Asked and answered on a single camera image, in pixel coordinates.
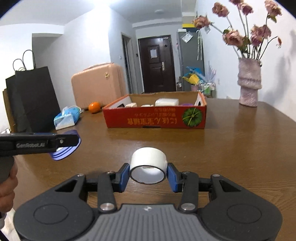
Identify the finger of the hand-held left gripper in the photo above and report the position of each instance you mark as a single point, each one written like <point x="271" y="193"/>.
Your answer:
<point x="67" y="140"/>

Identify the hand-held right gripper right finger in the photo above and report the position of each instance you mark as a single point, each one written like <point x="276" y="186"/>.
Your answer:
<point x="172" y="178"/>

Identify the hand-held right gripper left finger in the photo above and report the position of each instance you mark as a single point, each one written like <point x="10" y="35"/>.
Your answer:
<point x="124" y="178"/>

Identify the blue plastic lid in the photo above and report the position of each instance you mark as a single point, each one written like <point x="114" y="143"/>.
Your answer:
<point x="67" y="151"/>

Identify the white cylindrical container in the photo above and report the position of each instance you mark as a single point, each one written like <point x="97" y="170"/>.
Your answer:
<point x="148" y="162"/>

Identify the red cardboard box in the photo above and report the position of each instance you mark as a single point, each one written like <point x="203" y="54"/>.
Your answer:
<point x="152" y="117"/>

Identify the person's left hand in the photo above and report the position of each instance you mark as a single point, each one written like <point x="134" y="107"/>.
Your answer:
<point x="8" y="192"/>

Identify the blue tissue pack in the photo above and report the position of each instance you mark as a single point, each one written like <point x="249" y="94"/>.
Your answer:
<point x="66" y="118"/>

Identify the orange fruit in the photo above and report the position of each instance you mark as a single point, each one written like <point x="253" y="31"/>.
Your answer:
<point x="94" y="108"/>

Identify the large black paper bag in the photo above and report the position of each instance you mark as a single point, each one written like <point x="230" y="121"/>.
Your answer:
<point x="39" y="102"/>

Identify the small black paper bag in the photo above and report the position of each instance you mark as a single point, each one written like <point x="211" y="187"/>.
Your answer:
<point x="12" y="97"/>

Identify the pink suitcase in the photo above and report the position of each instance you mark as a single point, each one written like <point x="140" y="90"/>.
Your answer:
<point x="97" y="85"/>

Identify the purple plastic lid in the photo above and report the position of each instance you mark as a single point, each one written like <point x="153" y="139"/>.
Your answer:
<point x="187" y="104"/>

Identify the flat white packet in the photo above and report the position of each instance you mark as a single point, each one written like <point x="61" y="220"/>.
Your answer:
<point x="147" y="105"/>

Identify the white rectangular box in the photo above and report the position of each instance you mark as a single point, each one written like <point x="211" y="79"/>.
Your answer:
<point x="167" y="102"/>

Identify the pink bucket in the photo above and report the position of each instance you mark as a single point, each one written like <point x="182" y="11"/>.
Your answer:
<point x="194" y="88"/>

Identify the blue and yellow toy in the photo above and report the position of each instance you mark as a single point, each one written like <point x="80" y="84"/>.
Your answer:
<point x="193" y="76"/>

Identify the purple wrapped bouquet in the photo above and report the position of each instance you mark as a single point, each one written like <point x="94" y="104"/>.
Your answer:
<point x="210" y="73"/>

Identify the dark brown door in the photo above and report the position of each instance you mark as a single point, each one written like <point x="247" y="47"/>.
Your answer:
<point x="157" y="67"/>

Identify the pink textured vase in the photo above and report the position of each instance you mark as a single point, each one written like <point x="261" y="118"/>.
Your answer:
<point x="249" y="81"/>

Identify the grey refrigerator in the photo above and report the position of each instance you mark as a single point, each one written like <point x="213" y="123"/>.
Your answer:
<point x="189" y="51"/>

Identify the yellow box with blue band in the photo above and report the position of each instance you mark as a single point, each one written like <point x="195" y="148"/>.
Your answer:
<point x="188" y="26"/>

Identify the dried pink flowers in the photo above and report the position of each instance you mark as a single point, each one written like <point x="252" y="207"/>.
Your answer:
<point x="233" y="37"/>

